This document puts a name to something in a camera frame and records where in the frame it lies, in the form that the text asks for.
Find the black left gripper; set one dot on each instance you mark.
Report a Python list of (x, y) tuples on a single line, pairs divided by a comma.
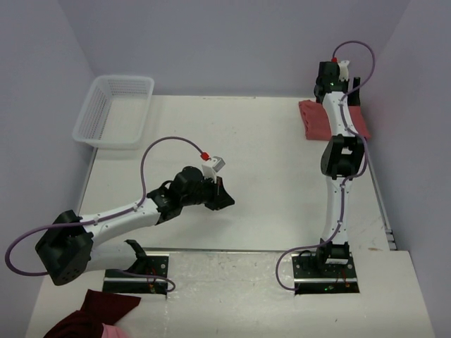
[(220, 198)]

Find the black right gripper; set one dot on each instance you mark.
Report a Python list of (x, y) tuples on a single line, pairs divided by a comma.
[(354, 97)]

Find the salmon red t-shirt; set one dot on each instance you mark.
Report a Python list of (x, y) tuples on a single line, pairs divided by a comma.
[(316, 123)]

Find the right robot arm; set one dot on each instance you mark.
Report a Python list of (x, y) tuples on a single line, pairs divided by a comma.
[(340, 162)]

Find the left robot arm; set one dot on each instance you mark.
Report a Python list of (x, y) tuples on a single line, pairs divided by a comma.
[(69, 251)]

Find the white plastic laundry basket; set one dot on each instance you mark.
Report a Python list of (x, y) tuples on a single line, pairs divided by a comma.
[(114, 112)]

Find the dark maroon t-shirt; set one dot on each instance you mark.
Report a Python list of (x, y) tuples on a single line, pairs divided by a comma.
[(97, 309)]

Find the pink cloth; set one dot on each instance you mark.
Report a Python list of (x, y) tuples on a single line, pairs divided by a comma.
[(112, 331)]

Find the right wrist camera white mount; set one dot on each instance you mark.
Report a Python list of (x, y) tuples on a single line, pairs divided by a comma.
[(344, 74)]

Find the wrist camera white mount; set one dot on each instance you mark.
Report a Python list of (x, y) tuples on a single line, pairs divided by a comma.
[(344, 74), (211, 167)]

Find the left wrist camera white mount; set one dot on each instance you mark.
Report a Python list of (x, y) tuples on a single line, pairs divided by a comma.
[(211, 167)]

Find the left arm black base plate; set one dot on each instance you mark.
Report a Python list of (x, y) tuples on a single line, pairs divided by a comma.
[(149, 276)]

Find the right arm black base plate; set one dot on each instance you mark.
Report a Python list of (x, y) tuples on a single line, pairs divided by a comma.
[(330, 279)]

